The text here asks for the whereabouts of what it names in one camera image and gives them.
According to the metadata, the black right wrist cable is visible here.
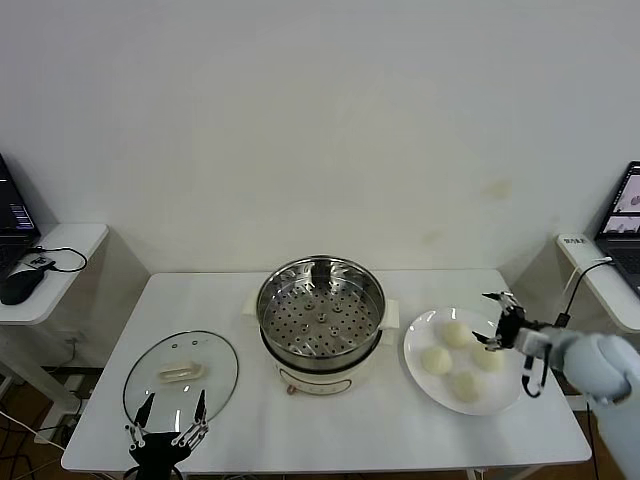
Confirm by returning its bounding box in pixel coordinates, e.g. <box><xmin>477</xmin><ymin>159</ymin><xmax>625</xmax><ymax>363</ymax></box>
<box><xmin>521</xmin><ymin>352</ymin><xmax>549</xmax><ymax>399</ymax></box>

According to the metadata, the white side table with label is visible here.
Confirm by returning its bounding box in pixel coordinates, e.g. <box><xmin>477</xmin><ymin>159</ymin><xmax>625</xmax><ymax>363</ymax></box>
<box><xmin>509</xmin><ymin>232</ymin><xmax>640</xmax><ymax>351</ymax></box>

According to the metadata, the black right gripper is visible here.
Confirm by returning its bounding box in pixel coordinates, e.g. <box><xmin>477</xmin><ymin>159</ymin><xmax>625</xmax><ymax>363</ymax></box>
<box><xmin>471</xmin><ymin>291</ymin><xmax>527</xmax><ymax>352</ymax></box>

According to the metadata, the thin white laptop cable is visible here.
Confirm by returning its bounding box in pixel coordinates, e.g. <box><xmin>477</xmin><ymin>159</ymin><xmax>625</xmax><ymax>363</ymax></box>
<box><xmin>562</xmin><ymin>257</ymin><xmax>611</xmax><ymax>306</ymax></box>

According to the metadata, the grey laptop with image windows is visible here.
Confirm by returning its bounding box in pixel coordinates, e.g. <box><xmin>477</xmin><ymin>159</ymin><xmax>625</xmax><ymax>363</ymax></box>
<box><xmin>594</xmin><ymin>160</ymin><xmax>640</xmax><ymax>296</ymax></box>

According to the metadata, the glass lid with cream handle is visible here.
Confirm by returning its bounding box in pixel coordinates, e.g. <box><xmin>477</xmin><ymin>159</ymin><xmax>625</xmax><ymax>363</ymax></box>
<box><xmin>122</xmin><ymin>329</ymin><xmax>240</xmax><ymax>437</ymax></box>

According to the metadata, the white steamed baozi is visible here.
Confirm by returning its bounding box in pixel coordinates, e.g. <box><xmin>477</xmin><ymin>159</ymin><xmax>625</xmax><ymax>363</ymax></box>
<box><xmin>449</xmin><ymin>371</ymin><xmax>481</xmax><ymax>403</ymax></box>
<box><xmin>420</xmin><ymin>346</ymin><xmax>454</xmax><ymax>376</ymax></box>
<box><xmin>470</xmin><ymin>344</ymin><xmax>505</xmax><ymax>374</ymax></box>
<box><xmin>439</xmin><ymin>321</ymin><xmax>474</xmax><ymax>350</ymax></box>

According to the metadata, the white floor power strip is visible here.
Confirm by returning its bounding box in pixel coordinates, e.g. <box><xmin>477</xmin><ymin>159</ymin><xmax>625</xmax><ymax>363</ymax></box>
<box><xmin>62</xmin><ymin>374</ymin><xmax>86</xmax><ymax>401</ymax></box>

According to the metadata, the cream electric cooker pot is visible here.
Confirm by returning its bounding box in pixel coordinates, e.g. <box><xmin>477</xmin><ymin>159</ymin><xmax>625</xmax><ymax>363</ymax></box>
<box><xmin>242</xmin><ymin>292</ymin><xmax>401</xmax><ymax>397</ymax></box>

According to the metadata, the thin black dongle cable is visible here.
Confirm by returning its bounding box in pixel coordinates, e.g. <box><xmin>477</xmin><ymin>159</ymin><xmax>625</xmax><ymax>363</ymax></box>
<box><xmin>29</xmin><ymin>244</ymin><xmax>89</xmax><ymax>274</ymax></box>

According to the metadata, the perforated steel steamer basket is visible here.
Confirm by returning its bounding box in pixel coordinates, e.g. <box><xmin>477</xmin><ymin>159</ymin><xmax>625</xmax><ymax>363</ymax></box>
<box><xmin>256</xmin><ymin>255</ymin><xmax>387</xmax><ymax>369</ymax></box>

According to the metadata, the black computer mouse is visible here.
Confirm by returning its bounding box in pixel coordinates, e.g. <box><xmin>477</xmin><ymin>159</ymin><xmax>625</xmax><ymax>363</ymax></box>
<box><xmin>0</xmin><ymin>269</ymin><xmax>46</xmax><ymax>306</ymax></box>

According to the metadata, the white side table with mouse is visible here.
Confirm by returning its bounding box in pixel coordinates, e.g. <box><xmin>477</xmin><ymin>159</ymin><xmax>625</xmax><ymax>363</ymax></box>
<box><xmin>0</xmin><ymin>222</ymin><xmax>151</xmax><ymax>426</ymax></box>

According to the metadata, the black cable with inline adapter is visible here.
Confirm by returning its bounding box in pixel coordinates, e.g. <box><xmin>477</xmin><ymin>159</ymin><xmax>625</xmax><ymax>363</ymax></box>
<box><xmin>554</xmin><ymin>257</ymin><xmax>614</xmax><ymax>329</ymax></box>

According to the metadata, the black laptop with dark screen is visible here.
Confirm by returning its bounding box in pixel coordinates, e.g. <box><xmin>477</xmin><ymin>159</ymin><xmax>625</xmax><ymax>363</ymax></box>
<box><xmin>0</xmin><ymin>152</ymin><xmax>42</xmax><ymax>281</ymax></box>

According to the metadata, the white round plate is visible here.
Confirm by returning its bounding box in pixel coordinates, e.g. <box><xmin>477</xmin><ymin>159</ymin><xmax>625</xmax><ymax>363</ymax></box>
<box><xmin>403</xmin><ymin>307</ymin><xmax>527</xmax><ymax>416</ymax></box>

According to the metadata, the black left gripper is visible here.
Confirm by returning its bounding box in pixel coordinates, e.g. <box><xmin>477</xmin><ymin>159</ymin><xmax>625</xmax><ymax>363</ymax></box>
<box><xmin>123</xmin><ymin>389</ymin><xmax>210</xmax><ymax>480</ymax></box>

